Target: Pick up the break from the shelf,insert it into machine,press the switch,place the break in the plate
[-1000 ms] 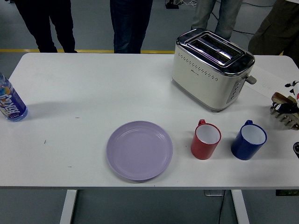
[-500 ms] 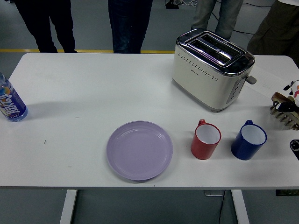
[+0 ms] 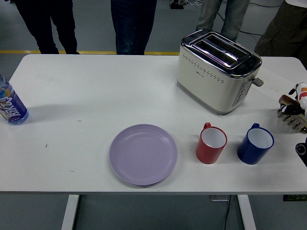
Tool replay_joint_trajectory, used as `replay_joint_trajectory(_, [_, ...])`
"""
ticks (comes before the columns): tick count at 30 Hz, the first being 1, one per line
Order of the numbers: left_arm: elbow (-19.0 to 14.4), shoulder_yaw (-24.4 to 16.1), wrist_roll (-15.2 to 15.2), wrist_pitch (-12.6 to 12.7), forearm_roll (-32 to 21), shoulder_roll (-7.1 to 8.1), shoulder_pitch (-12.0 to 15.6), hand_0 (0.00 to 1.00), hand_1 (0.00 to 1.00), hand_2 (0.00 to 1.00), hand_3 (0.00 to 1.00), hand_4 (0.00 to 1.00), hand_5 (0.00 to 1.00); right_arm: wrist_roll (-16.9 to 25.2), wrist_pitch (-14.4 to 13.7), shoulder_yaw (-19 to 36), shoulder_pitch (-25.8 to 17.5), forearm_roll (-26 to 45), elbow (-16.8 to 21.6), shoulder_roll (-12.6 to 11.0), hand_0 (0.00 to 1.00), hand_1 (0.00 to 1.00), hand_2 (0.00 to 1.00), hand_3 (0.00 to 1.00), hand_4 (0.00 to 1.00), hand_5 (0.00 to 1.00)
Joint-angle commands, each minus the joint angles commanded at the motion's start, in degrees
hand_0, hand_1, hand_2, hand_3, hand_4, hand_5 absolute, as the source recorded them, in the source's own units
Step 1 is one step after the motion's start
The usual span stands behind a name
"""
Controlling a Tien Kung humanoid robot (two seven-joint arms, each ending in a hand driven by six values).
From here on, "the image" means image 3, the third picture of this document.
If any white table leg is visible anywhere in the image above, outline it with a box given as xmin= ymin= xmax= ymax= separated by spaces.
xmin=237 ymin=194 xmax=257 ymax=230
xmin=61 ymin=194 xmax=80 ymax=230

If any grey box under table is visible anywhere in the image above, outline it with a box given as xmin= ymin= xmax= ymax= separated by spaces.
xmin=210 ymin=195 xmax=231 ymax=202

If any person in blue jeans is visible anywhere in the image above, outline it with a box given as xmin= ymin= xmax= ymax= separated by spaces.
xmin=110 ymin=0 xmax=158 ymax=56

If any person in olive trousers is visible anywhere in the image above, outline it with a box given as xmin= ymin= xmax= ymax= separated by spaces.
xmin=254 ymin=0 xmax=307 ymax=65

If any metal toast rack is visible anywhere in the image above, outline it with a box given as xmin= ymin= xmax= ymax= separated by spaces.
xmin=277 ymin=105 xmax=307 ymax=134

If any slice of brown bread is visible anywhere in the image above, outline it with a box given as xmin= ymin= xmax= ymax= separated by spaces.
xmin=279 ymin=94 xmax=300 ymax=109

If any blue-label plastic drink bottle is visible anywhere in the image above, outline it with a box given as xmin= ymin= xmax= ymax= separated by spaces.
xmin=0 ymin=73 xmax=30 ymax=126

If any black table control panel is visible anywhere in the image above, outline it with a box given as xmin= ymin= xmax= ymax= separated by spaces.
xmin=283 ymin=194 xmax=307 ymax=201

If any black cable under table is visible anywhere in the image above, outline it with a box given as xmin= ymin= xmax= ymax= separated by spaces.
xmin=224 ymin=195 xmax=232 ymax=230

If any black power strip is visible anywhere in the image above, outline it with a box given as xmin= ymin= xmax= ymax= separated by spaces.
xmin=169 ymin=0 xmax=185 ymax=10

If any person in black trousers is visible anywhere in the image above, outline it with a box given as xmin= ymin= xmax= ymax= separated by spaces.
xmin=14 ymin=0 xmax=80 ymax=55

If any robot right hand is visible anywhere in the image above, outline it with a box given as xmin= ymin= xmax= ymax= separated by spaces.
xmin=279 ymin=82 xmax=307 ymax=120

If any person in grey trousers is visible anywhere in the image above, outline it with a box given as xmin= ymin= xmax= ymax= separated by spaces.
xmin=196 ymin=0 xmax=250 ymax=42

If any blue enamel mug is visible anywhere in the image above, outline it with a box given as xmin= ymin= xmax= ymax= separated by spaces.
xmin=236 ymin=123 xmax=274 ymax=165

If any red enamel mug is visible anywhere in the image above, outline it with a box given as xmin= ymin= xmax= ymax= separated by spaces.
xmin=195 ymin=122 xmax=228 ymax=165

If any black floor cable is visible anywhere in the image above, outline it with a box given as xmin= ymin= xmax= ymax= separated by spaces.
xmin=215 ymin=11 xmax=263 ymax=36

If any white paper sheet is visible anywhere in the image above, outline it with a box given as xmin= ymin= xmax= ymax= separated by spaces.
xmin=248 ymin=65 xmax=297 ymax=111

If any cream and chrome toaster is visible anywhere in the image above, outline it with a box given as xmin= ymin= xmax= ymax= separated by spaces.
xmin=176 ymin=28 xmax=264 ymax=116

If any lilac round plate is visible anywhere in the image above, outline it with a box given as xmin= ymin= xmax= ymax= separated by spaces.
xmin=109 ymin=123 xmax=178 ymax=186

